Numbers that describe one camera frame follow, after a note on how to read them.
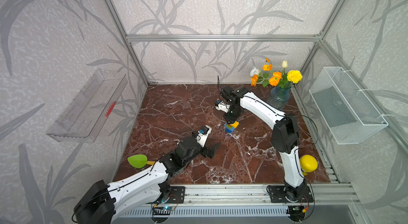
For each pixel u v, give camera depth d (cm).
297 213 72
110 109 67
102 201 41
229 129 91
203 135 67
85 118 68
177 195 73
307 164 72
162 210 72
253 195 75
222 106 81
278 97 99
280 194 74
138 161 84
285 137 54
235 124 86
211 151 69
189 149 59
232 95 66
